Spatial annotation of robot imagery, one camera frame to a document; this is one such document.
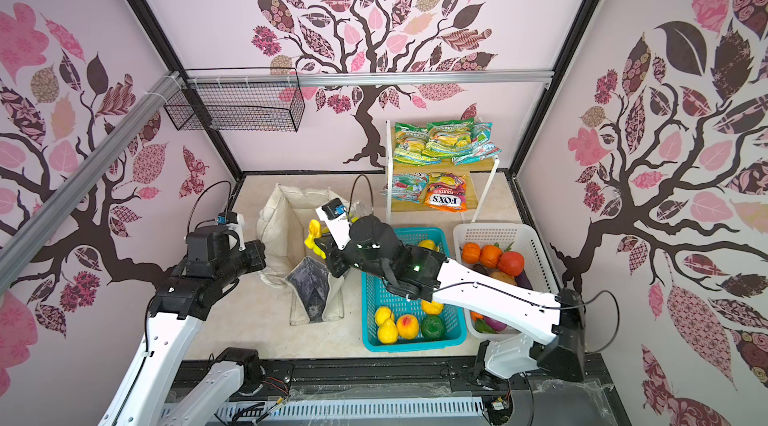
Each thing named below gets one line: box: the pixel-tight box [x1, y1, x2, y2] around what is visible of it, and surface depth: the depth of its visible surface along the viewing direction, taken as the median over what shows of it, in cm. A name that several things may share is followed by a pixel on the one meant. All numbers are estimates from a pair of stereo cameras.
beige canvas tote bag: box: [257, 183, 347, 325], surface depth 80 cm
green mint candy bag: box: [392, 173, 429, 204], surface depth 92 cm
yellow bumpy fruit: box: [422, 300, 444, 315], surface depth 83 cm
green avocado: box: [421, 314, 445, 341], surface depth 79 cm
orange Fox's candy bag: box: [424, 172, 469, 213], surface depth 92 cm
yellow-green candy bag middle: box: [421, 118, 475, 160], surface depth 77 cm
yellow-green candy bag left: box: [393, 122, 442, 166], surface depth 79 cm
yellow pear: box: [377, 318, 399, 345], surface depth 77 cm
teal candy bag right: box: [452, 122, 502, 166], surface depth 76 cm
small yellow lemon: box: [375, 305, 392, 326], surface depth 81 cm
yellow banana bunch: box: [304, 219, 329, 259], surface depth 62 cm
